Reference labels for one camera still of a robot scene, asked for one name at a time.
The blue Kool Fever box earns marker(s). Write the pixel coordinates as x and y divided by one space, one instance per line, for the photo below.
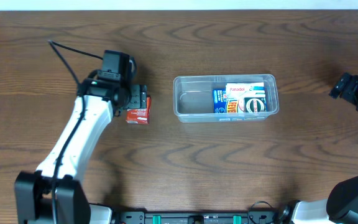
223 104

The white Panadol packet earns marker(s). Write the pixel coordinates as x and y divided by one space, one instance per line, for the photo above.
239 91

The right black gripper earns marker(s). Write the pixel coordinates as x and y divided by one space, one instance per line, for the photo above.
344 87

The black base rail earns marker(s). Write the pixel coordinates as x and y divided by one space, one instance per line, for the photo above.
252 217

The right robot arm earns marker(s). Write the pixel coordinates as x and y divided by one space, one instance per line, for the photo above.
342 204

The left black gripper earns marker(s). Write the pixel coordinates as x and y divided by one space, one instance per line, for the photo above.
137 97

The dark green round-logo box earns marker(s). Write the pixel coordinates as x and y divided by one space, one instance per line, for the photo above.
255 105

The clear plastic container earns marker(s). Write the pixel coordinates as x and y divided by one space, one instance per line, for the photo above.
193 97

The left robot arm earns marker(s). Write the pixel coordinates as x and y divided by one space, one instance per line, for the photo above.
54 193

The red medicine box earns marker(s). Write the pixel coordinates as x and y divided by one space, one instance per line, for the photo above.
139 116

